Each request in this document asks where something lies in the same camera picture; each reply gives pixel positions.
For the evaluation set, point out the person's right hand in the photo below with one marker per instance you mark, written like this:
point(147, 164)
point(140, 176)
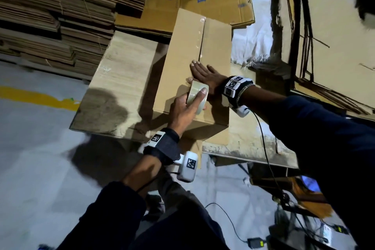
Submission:
point(208, 77)

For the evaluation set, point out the person's left hand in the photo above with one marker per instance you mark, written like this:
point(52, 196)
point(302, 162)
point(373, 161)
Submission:
point(181, 118)

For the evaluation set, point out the clear tape roll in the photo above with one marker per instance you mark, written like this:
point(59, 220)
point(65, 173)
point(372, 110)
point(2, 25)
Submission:
point(198, 95)

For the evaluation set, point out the brown cardboard box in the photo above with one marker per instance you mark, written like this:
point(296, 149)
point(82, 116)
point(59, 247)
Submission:
point(181, 53)

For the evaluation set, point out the person's left forearm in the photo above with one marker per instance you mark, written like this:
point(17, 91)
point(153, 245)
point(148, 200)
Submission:
point(111, 211)

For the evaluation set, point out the person's right forearm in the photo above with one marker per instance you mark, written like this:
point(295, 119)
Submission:
point(328, 159)

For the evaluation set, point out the person's trouser leg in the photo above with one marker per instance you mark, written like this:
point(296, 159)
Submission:
point(187, 223)

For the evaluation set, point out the pile of brown cartons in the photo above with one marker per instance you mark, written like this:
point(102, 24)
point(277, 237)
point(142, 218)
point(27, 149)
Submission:
point(340, 47)

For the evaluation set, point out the stacks of flat cardboard bundles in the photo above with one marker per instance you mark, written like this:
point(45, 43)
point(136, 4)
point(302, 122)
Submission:
point(53, 12)

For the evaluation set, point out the white plastic sack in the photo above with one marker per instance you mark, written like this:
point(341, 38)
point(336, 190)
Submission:
point(255, 30)

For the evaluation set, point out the plywood work board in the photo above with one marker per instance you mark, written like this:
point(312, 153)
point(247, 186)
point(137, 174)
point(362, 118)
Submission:
point(117, 83)

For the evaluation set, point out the black power adapter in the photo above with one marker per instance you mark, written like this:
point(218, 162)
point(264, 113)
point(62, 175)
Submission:
point(256, 242)

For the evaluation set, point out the blue glowing device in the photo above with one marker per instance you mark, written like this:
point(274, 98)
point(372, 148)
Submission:
point(310, 184)

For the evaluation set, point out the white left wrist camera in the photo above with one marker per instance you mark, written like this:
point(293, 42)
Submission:
point(186, 166)

